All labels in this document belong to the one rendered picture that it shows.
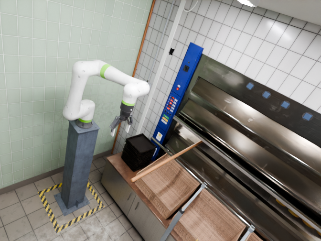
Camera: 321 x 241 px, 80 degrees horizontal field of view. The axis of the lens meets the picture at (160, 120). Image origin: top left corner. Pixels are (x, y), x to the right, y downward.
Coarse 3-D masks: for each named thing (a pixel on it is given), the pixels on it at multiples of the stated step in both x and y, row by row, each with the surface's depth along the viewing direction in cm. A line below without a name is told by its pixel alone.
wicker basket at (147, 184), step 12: (168, 156) 243; (144, 168) 222; (168, 168) 242; (180, 168) 233; (144, 180) 231; (156, 180) 236; (168, 180) 242; (180, 180) 232; (144, 192) 213; (156, 192) 222; (168, 192) 228; (192, 192) 216; (156, 204) 204; (168, 204) 214; (180, 204) 207; (168, 216) 198
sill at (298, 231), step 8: (184, 136) 229; (192, 144) 220; (200, 152) 214; (208, 160) 209; (216, 168) 204; (224, 168) 202; (232, 176) 196; (240, 184) 190; (248, 192) 186; (256, 200) 183; (264, 200) 182; (272, 208) 176; (280, 216) 172; (288, 224) 168; (296, 232) 165; (304, 232) 165; (304, 240) 162; (312, 240) 161
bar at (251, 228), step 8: (160, 144) 201; (168, 152) 195; (176, 160) 189; (184, 168) 184; (192, 200) 171; (184, 208) 170; (232, 208) 161; (176, 216) 172; (240, 216) 157; (248, 224) 153; (168, 232) 183; (248, 232) 152; (160, 240) 193; (240, 240) 152
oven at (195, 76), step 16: (192, 80) 203; (192, 96) 207; (176, 112) 225; (176, 128) 237; (240, 128) 180; (224, 144) 193; (288, 160) 159; (224, 176) 200; (320, 176) 147; (288, 192) 163
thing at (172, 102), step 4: (172, 96) 220; (168, 100) 226; (172, 100) 222; (176, 100) 218; (168, 104) 227; (172, 104) 223; (176, 104) 219; (168, 108) 228; (172, 108) 224; (164, 112) 233; (168, 112) 229; (172, 112) 225; (164, 116) 234; (168, 116) 230; (160, 120) 240; (164, 120) 236; (168, 120) 232; (164, 124) 237
